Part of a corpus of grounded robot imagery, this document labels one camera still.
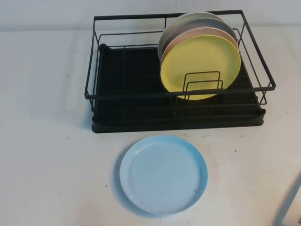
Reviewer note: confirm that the yellow plate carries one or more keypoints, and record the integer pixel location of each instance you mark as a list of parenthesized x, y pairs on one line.
[(200, 58)]

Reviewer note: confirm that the pale green plate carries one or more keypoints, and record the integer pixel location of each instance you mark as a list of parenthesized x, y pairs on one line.
[(188, 17)]

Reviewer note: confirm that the grey plate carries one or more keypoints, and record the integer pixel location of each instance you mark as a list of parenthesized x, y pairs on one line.
[(204, 23)]

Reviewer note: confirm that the light blue plate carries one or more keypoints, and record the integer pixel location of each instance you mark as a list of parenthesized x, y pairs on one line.
[(162, 174)]

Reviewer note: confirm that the orange plate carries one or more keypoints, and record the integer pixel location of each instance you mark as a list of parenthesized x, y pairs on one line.
[(188, 35)]

